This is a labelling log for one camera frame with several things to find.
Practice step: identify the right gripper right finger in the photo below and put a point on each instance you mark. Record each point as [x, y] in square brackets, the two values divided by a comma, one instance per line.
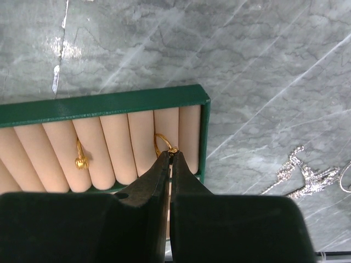
[205, 227]

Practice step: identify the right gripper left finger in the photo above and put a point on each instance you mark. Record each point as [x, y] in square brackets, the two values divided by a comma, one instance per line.
[127, 226]

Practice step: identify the green jewelry tray insert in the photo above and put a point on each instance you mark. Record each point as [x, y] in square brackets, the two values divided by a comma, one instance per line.
[100, 143]

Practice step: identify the silver pearl bangle right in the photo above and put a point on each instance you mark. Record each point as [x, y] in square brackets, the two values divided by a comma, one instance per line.
[344, 178]

